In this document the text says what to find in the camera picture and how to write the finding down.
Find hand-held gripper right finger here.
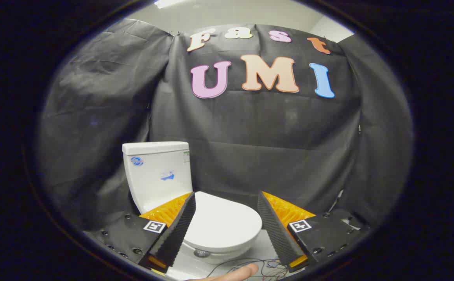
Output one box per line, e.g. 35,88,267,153
257,191,370,273

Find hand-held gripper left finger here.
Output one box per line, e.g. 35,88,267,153
84,191,197,274

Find white toilet lid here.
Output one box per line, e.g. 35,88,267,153
182,191,263,253

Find white toilet with tank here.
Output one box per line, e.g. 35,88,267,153
122,141,263,266

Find black backdrop cloth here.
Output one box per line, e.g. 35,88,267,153
36,18,414,231

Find ceiling light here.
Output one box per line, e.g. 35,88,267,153
154,0,189,9

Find thin red wires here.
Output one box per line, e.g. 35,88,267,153
261,269,291,281

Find tangle of black cables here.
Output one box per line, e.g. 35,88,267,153
207,258,286,278

